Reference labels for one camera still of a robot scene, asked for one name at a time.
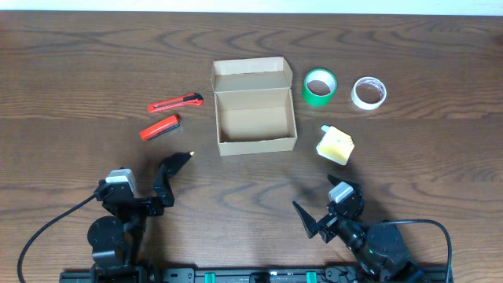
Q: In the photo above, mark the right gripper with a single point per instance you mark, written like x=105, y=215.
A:
x=313, y=227

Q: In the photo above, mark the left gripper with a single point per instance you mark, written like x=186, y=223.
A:
x=163, y=188

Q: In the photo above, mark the red black stapler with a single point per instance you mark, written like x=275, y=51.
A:
x=162, y=127

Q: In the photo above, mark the red utility knife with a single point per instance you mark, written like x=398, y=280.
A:
x=193, y=99

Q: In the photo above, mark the white tape roll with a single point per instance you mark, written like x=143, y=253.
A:
x=368, y=93

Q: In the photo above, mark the green tape roll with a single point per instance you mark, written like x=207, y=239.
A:
x=319, y=87

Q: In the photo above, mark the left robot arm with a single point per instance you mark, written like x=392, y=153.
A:
x=116, y=239

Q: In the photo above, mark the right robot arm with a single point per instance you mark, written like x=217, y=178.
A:
x=379, y=249

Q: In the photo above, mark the black glue bottle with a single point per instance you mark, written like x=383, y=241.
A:
x=174, y=163

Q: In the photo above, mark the open brown cardboard box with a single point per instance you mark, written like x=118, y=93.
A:
x=253, y=106

